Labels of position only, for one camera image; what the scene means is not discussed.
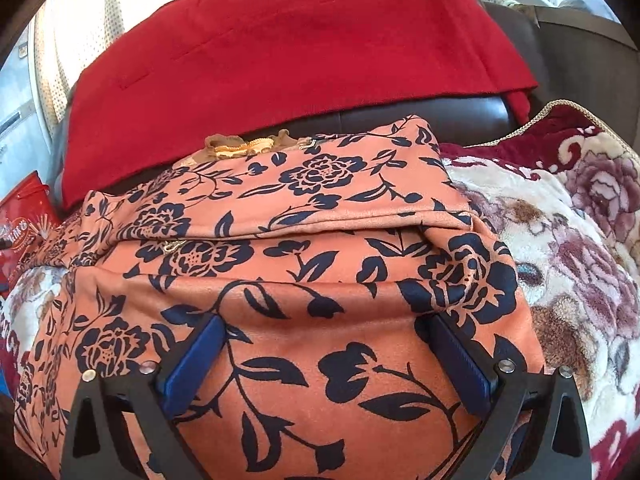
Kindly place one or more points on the grey cushion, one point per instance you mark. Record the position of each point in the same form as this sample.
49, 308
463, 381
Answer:
60, 160

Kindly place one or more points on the black leather sofa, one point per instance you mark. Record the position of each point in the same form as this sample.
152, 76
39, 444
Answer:
450, 107

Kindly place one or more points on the red gift bag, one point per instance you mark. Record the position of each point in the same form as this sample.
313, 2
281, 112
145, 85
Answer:
25, 215

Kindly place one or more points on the orange floral print garment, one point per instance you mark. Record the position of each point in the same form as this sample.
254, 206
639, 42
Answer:
320, 260

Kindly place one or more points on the red cloth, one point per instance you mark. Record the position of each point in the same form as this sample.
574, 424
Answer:
300, 45

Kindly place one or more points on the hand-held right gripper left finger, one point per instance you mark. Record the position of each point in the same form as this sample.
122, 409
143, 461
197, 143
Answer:
195, 362

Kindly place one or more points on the floral plush blanket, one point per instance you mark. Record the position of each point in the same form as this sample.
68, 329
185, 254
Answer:
575, 260

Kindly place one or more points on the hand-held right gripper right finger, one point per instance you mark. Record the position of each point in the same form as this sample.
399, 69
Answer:
460, 366

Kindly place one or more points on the grey metal cabinet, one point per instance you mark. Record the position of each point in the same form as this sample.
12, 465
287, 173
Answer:
20, 110

